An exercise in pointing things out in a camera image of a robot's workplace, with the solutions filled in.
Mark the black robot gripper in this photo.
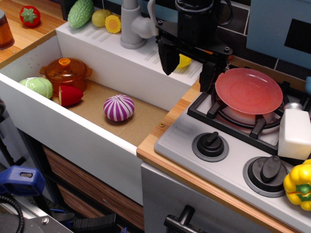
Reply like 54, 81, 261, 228
156, 0, 233, 92

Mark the yellow toy lemon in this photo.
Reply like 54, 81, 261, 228
177, 54, 192, 68

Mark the pink plastic plate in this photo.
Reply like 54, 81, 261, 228
215, 68, 283, 115

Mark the grey toy faucet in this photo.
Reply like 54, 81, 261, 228
121, 0, 158, 50

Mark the yellow toy corn slice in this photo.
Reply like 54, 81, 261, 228
105, 15, 121, 34

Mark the purple striped toy onion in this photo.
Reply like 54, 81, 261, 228
104, 94, 135, 122

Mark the black left stove knob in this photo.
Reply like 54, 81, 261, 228
192, 132, 229, 163

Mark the black stove knob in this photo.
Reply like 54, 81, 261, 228
243, 156, 289, 198
192, 132, 229, 163

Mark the yellow toy potato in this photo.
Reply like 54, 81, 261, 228
92, 9, 112, 28

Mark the black stove grate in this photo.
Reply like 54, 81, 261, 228
187, 82, 311, 155

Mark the white toy sink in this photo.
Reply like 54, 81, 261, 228
0, 23, 202, 204

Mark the green toy bitter gourd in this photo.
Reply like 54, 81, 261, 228
68, 0, 94, 29

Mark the orange transparent toy pot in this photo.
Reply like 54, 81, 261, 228
39, 58, 92, 96

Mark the red toy apple half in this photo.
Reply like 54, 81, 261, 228
59, 85, 84, 106

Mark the white salt shaker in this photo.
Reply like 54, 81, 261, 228
278, 102, 311, 160

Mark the grey toy stove top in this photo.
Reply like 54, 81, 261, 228
155, 82, 311, 233

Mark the black right stove knob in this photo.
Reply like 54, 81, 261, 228
243, 156, 289, 198

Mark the green toy cabbage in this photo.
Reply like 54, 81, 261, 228
19, 77, 53, 99

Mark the yellow toy bell pepper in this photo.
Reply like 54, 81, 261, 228
283, 159, 311, 211

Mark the red toy tomato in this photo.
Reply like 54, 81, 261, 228
19, 6, 41, 27

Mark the amber glass jar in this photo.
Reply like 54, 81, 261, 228
0, 9, 15, 50

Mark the blue clamp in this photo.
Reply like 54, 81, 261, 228
0, 166, 46, 196

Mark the black oven door handle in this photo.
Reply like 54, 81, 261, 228
164, 205, 202, 233

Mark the black braided cable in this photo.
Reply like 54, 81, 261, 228
0, 195, 25, 233

